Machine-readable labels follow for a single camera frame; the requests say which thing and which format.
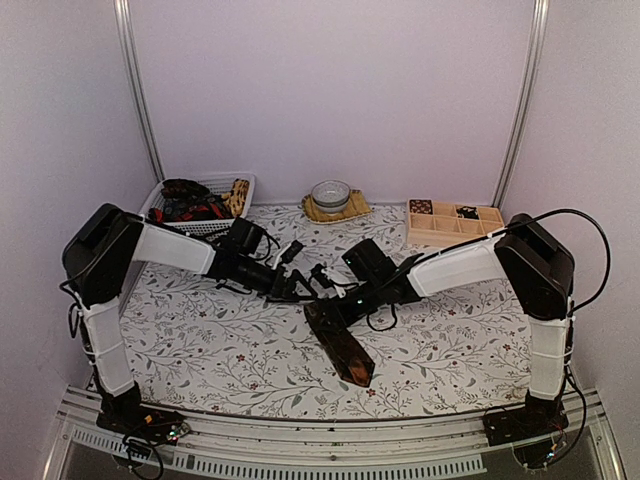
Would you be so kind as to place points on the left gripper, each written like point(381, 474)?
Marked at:
point(288, 292)

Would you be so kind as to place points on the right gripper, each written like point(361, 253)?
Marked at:
point(343, 312)

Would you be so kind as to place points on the brown green patterned tie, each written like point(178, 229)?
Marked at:
point(348, 357)

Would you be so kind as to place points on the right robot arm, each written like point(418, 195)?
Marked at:
point(540, 272)

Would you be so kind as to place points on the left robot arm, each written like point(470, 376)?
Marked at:
point(104, 261)

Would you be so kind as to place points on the wooden compartment box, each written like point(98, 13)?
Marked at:
point(443, 228)

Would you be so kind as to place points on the yellow woven mat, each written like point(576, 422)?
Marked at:
point(356, 206)

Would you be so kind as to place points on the rolled dark patterned tie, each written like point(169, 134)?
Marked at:
point(420, 206)

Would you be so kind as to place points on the yellow spotted tie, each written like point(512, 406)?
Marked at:
point(235, 199)

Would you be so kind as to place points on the white plastic basket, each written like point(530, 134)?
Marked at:
point(219, 184)

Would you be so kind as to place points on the rolled black tie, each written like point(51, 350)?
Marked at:
point(467, 212)

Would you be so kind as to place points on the floral tablecloth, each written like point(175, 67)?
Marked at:
point(192, 345)

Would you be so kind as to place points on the dark red patterned tie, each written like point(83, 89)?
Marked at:
point(186, 201)

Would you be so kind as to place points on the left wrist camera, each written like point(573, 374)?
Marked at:
point(287, 254)

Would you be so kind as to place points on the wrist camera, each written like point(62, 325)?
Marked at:
point(318, 273)
point(287, 254)

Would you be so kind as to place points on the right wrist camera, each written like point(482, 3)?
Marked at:
point(318, 273)

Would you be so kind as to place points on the front metal rail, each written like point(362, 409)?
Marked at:
point(230, 447)

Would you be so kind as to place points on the left metal frame post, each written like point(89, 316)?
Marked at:
point(128, 47)

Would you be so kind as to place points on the metal frame post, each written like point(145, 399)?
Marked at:
point(128, 47)
point(531, 68)

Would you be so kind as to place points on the right metal frame post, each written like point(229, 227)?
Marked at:
point(531, 68)

